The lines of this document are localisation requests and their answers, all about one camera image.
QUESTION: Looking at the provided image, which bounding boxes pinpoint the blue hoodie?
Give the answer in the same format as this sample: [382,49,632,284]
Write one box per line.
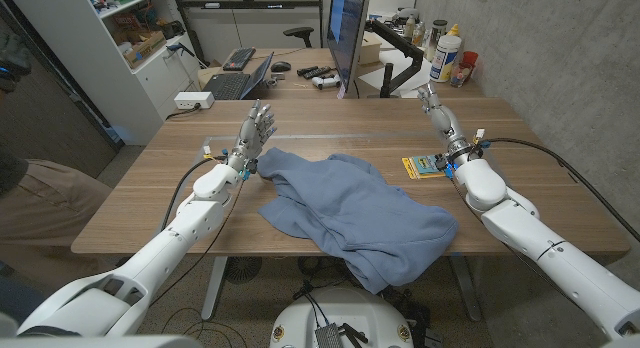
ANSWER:
[256,146,459,295]

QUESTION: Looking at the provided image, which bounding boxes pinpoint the white robot torso base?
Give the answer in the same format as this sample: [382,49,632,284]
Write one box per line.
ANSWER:
[269,286,415,348]

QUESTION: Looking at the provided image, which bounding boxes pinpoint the dark tall jar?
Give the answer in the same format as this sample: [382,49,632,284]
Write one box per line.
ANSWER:
[426,19,449,62]

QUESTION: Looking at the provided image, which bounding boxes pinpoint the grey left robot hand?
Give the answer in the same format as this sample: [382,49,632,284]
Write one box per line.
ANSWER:
[225,98,277,175]

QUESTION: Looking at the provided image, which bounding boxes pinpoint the person in tan trousers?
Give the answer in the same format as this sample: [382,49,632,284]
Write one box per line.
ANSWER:
[0,151,114,294]

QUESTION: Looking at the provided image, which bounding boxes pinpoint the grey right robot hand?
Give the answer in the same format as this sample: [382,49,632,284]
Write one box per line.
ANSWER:
[417,81,474,162]

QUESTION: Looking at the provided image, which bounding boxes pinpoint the white wipes canister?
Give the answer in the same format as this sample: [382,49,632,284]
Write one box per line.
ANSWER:
[429,34,462,84]

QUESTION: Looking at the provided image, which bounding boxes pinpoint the grey finned module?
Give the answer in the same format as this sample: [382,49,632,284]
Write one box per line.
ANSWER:
[314,323,345,348]

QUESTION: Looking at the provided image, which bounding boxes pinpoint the white game controller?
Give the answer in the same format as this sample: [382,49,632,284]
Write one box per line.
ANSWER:
[311,73,342,91]

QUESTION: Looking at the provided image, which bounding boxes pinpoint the wooden back desk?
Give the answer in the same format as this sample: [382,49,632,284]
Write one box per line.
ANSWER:
[198,47,486,100]

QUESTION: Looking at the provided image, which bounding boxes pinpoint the red cup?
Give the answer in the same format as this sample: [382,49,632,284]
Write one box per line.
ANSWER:
[460,50,480,75]

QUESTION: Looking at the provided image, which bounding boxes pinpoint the large white paper sheet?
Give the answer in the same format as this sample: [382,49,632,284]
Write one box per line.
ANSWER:
[357,48,434,95]

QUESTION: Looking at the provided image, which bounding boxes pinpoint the dark open laptop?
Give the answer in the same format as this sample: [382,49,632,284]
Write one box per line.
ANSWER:
[202,51,275,101]

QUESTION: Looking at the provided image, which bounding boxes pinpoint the black keyboard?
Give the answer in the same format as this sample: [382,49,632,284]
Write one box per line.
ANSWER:
[221,46,257,72]

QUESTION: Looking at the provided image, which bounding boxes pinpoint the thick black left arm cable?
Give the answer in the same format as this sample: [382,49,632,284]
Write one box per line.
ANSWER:
[158,156,229,234]

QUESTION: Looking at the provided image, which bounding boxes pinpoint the black office chair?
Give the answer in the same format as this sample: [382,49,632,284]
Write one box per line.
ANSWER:
[282,26,316,49]

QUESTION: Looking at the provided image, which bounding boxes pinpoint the round black vented device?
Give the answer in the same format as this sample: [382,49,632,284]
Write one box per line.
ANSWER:
[223,256,263,285]

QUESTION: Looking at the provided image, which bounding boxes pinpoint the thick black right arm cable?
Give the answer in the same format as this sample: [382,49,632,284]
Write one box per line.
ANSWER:
[482,136,640,242]

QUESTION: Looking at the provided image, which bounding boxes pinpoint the plain cardboard box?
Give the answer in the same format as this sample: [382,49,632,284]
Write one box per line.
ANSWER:
[358,31,383,66]

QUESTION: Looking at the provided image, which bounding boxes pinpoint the grey table leg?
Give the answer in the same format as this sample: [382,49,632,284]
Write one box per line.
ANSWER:
[200,256,229,322]
[448,255,483,323]

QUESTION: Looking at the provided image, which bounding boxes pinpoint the person's gloved hand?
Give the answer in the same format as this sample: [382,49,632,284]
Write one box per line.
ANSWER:
[0,32,33,94]

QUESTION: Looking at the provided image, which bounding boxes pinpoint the clear cup with pens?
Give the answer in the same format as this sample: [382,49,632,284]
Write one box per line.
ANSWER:
[449,61,474,88]

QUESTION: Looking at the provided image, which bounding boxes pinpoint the printed open cardboard box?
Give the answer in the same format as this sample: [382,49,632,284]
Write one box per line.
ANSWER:
[122,30,168,69]

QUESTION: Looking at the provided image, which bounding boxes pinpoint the black computer monitor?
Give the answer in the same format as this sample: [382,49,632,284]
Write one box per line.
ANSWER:
[325,0,370,95]

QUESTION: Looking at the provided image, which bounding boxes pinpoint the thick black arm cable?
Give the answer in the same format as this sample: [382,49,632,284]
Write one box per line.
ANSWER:
[158,156,229,234]
[482,136,640,242]

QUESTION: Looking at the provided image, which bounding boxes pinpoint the yellow teal sticky notes pack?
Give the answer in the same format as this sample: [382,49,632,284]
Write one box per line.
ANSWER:
[401,154,449,181]

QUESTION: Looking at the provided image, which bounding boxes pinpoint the white shelf unit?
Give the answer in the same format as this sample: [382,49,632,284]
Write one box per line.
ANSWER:
[4,0,201,147]

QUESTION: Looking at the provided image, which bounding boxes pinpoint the white power strip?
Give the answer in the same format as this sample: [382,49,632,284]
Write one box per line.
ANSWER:
[173,90,216,111]

